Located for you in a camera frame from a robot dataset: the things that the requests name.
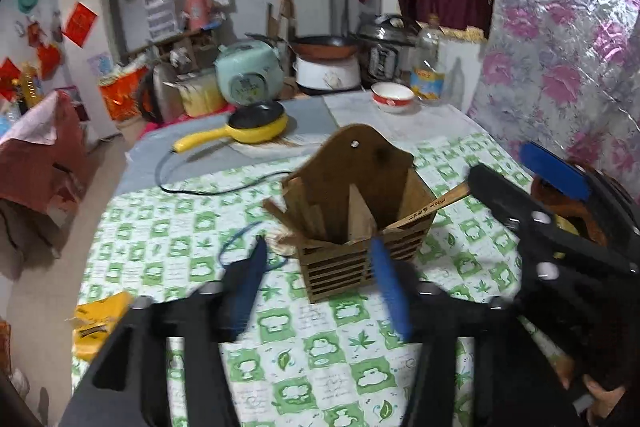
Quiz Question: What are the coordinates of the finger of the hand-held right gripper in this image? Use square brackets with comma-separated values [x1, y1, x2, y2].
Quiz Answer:
[467, 164, 640, 283]
[519, 142, 640, 258]

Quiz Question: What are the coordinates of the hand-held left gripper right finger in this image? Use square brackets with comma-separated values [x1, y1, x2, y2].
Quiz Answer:
[369, 237, 581, 427]

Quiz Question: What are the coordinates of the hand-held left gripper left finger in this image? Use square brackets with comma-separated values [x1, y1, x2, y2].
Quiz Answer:
[60, 237, 268, 427]

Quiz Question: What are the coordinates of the wooden chopstick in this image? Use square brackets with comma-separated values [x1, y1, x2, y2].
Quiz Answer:
[380, 184, 473, 233]

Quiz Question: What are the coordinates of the slatted wooden chopstick holder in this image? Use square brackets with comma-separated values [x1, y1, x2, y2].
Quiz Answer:
[280, 123, 437, 304]

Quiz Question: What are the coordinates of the person's right hand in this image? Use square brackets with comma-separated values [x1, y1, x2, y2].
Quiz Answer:
[555, 357, 631, 427]

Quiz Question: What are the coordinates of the brown plush toy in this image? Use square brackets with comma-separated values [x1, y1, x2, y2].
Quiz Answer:
[530, 162, 640, 248]

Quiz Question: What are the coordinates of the white crumpled cloth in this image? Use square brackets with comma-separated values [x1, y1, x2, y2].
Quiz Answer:
[267, 229, 301, 258]

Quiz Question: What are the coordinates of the green patterned tablecloth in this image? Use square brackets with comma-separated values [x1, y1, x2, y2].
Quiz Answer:
[72, 132, 551, 427]

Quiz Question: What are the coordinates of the white cabinet with fringe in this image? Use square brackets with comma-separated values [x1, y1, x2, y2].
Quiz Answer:
[440, 27, 488, 112]

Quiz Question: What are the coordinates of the floral plastic sheet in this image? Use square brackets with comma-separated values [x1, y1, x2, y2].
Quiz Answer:
[467, 0, 640, 208]

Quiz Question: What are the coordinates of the yellow tissue pack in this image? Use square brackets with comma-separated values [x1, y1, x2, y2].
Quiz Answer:
[70, 289, 136, 363]

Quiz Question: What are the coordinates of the red and white bowl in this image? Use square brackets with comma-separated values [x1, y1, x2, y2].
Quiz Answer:
[371, 82, 416, 114]

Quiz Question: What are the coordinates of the clear bottle with yellow label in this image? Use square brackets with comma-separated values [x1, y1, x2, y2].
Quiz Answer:
[410, 16, 447, 105]

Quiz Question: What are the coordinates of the yellow electric frying pan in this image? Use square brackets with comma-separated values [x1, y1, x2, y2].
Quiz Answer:
[172, 101, 291, 154]

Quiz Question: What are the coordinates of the black silver pressure cooker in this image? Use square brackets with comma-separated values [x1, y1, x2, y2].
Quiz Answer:
[357, 14, 421, 85]

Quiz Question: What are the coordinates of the clear plastic food container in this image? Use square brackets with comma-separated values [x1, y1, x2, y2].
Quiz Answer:
[175, 72, 228, 118]

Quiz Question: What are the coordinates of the steel kettle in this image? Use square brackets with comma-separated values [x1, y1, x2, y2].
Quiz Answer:
[137, 64, 186, 125]

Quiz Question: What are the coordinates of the mint green rice cooker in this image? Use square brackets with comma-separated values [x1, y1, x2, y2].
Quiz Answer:
[214, 41, 283, 108]

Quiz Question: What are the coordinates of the white pot with wok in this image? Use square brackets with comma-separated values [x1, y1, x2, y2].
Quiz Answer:
[292, 54, 362, 96]

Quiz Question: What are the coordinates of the red gift box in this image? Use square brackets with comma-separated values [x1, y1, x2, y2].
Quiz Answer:
[97, 64, 151, 122]

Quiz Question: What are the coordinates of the brown frying pan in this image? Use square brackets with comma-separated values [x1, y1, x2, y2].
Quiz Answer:
[245, 34, 361, 60]

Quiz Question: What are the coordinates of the red covered furniture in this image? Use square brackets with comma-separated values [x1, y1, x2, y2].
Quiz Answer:
[0, 89, 93, 212]

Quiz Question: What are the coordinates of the pink thermos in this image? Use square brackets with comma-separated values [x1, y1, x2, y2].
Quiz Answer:
[185, 0, 213, 32]

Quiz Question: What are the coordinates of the plastic drawer unit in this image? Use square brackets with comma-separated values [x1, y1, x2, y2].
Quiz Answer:
[140, 0, 181, 40]

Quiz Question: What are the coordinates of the cooking oil bottle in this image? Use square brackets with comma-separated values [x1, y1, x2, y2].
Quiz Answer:
[20, 62, 43, 108]

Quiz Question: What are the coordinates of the red paper decoration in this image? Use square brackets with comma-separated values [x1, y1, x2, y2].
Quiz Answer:
[37, 42, 63, 78]

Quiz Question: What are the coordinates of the red diamond paper sign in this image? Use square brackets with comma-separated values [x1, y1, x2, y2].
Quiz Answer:
[62, 2, 98, 46]

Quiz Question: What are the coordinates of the white refrigerator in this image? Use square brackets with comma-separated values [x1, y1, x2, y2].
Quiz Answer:
[55, 0, 131, 108]

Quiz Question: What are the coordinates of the blue cord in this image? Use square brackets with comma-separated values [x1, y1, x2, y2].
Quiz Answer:
[217, 221, 288, 273]

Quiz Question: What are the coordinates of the black power cable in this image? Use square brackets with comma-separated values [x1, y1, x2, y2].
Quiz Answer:
[155, 147, 293, 196]

